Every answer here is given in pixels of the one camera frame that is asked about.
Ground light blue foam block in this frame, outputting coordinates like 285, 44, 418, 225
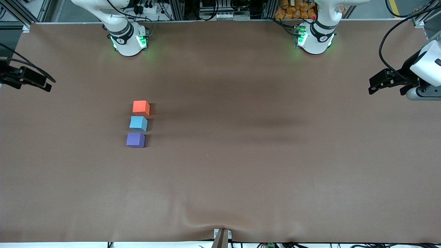
130, 116, 148, 132

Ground orange foam block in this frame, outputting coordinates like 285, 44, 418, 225
133, 100, 151, 117

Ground purple foam block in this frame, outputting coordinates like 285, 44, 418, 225
126, 132, 146, 148

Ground white power strip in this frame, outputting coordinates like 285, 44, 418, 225
134, 0, 162, 15

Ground brown table cover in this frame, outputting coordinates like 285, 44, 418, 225
0, 21, 441, 243

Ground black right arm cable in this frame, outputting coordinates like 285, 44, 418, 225
0, 43, 56, 83

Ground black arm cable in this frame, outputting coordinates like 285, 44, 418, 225
0, 43, 56, 83
379, 7, 438, 82

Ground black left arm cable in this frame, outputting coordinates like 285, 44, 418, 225
379, 7, 438, 82

